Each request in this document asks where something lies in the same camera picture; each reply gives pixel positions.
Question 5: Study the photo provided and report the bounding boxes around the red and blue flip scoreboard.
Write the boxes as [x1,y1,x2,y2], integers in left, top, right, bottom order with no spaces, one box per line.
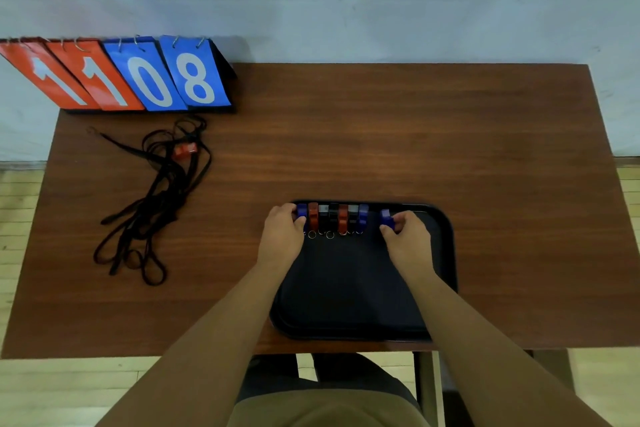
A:
[0,35,239,115]

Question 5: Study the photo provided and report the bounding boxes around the grey table leg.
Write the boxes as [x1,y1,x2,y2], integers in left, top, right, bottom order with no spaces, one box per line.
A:
[413,351,446,427]

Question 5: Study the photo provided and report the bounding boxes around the person's right hand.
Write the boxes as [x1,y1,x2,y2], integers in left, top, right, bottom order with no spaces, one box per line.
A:
[378,210,434,279]

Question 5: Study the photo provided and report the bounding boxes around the person's left forearm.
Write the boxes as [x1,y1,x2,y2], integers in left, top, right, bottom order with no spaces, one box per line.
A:
[94,262,298,427]

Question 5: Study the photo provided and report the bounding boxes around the pile of black lanyards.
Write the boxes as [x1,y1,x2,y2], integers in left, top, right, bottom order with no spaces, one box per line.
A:
[87,114,214,287]

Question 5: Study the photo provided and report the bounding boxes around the person's left hand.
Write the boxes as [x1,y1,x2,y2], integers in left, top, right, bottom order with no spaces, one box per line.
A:
[256,203,307,273]

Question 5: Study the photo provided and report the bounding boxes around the person's dark trousers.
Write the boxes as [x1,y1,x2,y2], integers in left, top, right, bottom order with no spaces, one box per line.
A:
[236,352,422,410]

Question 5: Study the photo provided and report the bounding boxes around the row of mixed colour whistles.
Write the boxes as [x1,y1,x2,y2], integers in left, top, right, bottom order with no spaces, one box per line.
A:
[307,201,370,240]

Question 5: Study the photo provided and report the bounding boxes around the black plastic tray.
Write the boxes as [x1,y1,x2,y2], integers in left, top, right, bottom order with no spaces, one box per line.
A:
[269,200,459,343]

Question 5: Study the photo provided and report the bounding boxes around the person's right forearm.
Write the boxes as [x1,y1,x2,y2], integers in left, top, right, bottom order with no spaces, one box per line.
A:
[400,267,617,427]

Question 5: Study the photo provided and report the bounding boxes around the person's olive shirt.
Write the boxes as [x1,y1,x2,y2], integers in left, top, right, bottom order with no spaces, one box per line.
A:
[227,388,432,427]

